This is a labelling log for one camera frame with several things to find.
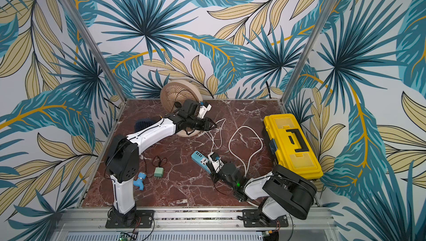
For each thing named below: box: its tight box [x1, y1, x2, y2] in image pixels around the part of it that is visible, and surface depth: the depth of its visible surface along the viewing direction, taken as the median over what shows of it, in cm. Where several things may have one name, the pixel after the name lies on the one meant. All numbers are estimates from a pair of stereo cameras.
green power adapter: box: [153, 166, 165, 178], surface depth 87 cm
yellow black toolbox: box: [262, 113, 324, 180], surface depth 82 cm
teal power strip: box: [190, 150, 212, 175], surface depth 91 cm
